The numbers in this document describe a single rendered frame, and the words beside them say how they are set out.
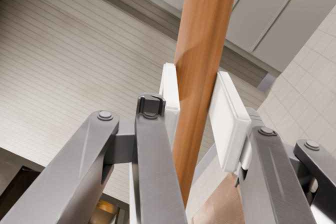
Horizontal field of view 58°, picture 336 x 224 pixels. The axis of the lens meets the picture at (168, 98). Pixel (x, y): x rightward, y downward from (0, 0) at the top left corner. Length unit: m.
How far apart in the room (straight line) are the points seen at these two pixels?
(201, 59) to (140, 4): 3.18
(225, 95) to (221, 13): 0.05
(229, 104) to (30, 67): 3.72
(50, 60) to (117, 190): 1.97
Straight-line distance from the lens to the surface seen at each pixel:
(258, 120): 0.16
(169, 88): 0.15
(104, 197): 2.28
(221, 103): 0.17
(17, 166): 2.22
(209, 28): 0.18
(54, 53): 3.68
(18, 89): 4.01
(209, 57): 0.19
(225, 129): 0.15
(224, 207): 2.23
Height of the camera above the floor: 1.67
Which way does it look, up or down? 11 degrees down
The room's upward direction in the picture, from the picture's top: 62 degrees counter-clockwise
